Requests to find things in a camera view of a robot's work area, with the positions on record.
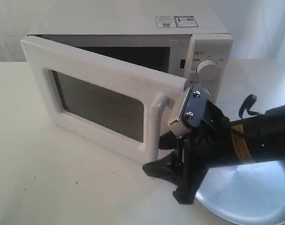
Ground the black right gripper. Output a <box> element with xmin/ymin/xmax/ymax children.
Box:
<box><xmin>142</xmin><ymin>103</ymin><xmax>231</xmax><ymax>204</ymax></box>

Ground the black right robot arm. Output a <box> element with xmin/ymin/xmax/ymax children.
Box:
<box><xmin>142</xmin><ymin>104</ymin><xmax>285</xmax><ymax>204</ymax></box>

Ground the white Midea microwave oven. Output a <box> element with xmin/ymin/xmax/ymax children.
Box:
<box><xmin>26</xmin><ymin>16</ymin><xmax>232</xmax><ymax>100</ymax></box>

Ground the lower white control knob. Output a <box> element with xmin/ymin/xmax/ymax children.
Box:
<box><xmin>203</xmin><ymin>87</ymin><xmax>214</xmax><ymax>99</ymax></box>

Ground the white control knob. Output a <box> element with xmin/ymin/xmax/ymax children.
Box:
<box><xmin>196</xmin><ymin>60</ymin><xmax>220</xmax><ymax>81</ymax></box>
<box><xmin>203</xmin><ymin>87</ymin><xmax>214</xmax><ymax>99</ymax></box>

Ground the upper white control knob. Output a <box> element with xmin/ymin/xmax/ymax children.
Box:
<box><xmin>196</xmin><ymin>60</ymin><xmax>220</xmax><ymax>81</ymax></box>

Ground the round steel tray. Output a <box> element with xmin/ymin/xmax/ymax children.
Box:
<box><xmin>196</xmin><ymin>160</ymin><xmax>285</xmax><ymax>225</ymax></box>

